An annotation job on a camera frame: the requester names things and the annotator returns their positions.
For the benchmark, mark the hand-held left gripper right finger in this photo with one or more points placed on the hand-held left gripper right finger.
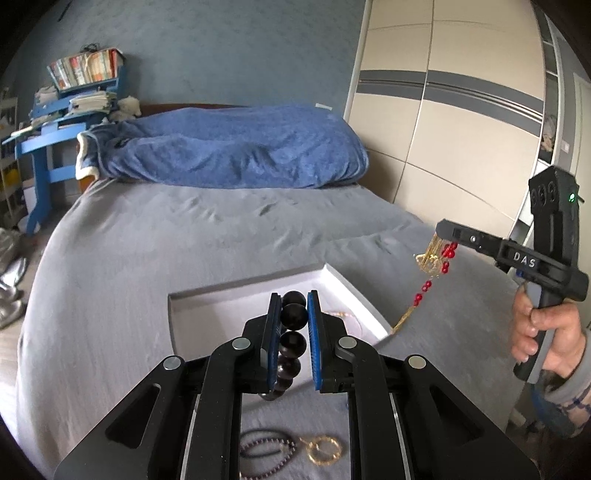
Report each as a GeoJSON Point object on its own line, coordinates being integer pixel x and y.
{"type": "Point", "coordinates": [314, 332]}

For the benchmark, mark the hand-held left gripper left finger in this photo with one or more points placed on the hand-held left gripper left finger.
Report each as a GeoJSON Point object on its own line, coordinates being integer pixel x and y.
{"type": "Point", "coordinates": [273, 332]}

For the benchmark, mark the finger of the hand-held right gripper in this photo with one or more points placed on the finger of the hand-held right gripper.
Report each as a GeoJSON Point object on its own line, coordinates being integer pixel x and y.
{"type": "Point", "coordinates": [471, 239]}

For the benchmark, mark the grey cardboard box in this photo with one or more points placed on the grey cardboard box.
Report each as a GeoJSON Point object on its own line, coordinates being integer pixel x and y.
{"type": "Point", "coordinates": [221, 314]}

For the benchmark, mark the person's right forearm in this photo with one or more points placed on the person's right forearm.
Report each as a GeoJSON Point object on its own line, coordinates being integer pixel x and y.
{"type": "Point", "coordinates": [563, 406]}

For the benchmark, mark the person's right hand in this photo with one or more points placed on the person's right hand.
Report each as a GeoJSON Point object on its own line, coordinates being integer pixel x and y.
{"type": "Point", "coordinates": [565, 339]}

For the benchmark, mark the beige wardrobe with grey stripe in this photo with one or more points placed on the beige wardrobe with grey stripe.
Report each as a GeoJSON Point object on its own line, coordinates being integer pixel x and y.
{"type": "Point", "coordinates": [461, 138]}

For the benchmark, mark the blue blanket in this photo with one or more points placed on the blue blanket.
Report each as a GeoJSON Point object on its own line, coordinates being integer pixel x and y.
{"type": "Point", "coordinates": [231, 147]}

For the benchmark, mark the white plush toy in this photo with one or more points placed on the white plush toy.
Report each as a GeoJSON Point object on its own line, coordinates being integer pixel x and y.
{"type": "Point", "coordinates": [127, 108]}

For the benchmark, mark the silver grey bag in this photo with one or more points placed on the silver grey bag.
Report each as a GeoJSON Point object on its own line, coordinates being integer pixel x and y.
{"type": "Point", "coordinates": [9, 277]}

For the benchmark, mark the stack of papers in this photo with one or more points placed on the stack of papers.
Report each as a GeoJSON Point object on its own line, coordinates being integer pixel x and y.
{"type": "Point", "coordinates": [92, 101]}

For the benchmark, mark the blue wooden desk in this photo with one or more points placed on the blue wooden desk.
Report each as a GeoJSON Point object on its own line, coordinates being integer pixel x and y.
{"type": "Point", "coordinates": [41, 145]}

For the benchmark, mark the yellow toy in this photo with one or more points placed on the yellow toy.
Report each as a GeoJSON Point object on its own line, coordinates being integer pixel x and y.
{"type": "Point", "coordinates": [11, 178]}

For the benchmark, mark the white shelf rack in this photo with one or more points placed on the white shelf rack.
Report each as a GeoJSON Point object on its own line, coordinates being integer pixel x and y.
{"type": "Point", "coordinates": [8, 138]}

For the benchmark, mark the row of books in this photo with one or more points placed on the row of books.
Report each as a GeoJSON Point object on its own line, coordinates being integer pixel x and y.
{"type": "Point", "coordinates": [83, 64]}

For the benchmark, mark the white folded cloth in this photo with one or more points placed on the white folded cloth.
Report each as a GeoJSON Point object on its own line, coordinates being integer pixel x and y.
{"type": "Point", "coordinates": [46, 94]}

